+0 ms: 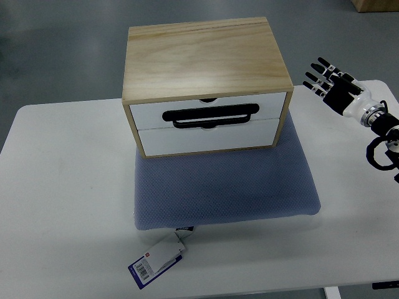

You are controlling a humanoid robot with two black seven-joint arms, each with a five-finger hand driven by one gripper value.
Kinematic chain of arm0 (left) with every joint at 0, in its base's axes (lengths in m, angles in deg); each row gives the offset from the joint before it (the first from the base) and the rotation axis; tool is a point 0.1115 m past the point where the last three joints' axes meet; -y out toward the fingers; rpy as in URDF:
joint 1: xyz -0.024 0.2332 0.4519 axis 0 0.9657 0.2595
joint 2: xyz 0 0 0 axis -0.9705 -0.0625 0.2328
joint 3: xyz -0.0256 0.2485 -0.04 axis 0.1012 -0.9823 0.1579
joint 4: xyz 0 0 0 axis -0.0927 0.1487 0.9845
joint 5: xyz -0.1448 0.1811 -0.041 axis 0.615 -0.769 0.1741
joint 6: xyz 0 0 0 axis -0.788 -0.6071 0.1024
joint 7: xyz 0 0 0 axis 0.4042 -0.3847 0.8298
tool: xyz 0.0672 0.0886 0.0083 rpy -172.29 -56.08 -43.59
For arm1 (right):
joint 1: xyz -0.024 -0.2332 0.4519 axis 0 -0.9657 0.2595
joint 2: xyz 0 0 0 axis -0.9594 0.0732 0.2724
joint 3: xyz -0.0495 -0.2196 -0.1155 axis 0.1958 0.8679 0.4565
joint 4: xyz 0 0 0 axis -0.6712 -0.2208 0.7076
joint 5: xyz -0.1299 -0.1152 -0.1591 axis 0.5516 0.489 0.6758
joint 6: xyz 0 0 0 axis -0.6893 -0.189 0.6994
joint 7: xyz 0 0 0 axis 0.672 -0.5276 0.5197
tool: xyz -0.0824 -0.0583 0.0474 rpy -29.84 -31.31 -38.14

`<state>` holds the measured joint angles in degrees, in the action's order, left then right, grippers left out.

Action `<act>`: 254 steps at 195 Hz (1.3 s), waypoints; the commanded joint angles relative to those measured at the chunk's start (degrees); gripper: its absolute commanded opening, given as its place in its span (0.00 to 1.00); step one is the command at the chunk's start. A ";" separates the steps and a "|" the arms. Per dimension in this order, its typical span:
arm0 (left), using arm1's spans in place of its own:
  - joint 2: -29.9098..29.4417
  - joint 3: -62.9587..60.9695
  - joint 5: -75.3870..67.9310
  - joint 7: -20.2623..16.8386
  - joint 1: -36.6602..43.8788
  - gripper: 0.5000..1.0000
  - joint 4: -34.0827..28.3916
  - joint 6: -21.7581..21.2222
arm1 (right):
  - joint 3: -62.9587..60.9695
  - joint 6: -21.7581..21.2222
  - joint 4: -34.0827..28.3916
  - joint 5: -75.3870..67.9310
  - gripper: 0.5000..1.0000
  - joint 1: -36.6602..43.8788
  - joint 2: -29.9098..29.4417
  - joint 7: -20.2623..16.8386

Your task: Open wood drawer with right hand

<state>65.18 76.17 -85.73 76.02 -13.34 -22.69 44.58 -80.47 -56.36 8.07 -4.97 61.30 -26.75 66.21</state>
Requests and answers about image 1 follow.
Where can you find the white table leg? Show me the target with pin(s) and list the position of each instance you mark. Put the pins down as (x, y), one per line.
(332, 293)

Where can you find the white top drawer black handle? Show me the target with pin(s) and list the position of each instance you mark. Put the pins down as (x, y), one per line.
(164, 114)

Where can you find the white bottom drawer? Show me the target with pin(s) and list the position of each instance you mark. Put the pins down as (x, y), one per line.
(167, 141)

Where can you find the wooden box in corner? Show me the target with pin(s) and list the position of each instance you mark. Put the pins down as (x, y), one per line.
(376, 5)

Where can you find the white and blue product tag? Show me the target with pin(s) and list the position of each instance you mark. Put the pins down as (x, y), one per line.
(160, 258)

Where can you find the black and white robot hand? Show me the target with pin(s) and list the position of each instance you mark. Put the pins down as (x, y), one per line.
(344, 94)

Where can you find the black table control panel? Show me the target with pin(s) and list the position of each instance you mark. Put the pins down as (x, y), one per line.
(385, 285)

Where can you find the blue mesh cushion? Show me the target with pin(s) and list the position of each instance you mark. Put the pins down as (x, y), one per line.
(225, 187)

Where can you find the wooden drawer cabinet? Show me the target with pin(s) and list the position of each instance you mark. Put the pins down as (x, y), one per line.
(204, 61)

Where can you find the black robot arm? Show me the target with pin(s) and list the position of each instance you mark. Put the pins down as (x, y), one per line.
(385, 126)

